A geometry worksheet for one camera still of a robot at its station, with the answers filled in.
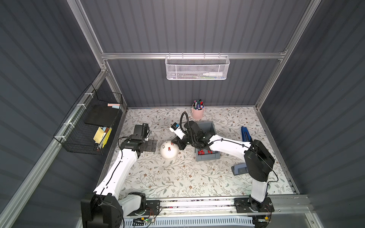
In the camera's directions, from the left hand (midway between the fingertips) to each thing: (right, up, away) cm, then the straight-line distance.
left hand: (145, 143), depth 82 cm
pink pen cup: (+33, +20, +24) cm, 45 cm away
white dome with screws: (+10, -5, +3) cm, 12 cm away
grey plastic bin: (+38, -9, +12) cm, 41 cm away
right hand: (+15, 0, 0) cm, 15 cm away
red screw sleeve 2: (+15, 0, +2) cm, 16 cm away
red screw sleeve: (+14, -3, +1) cm, 14 cm away
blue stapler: (+67, +2, +19) cm, 70 cm away
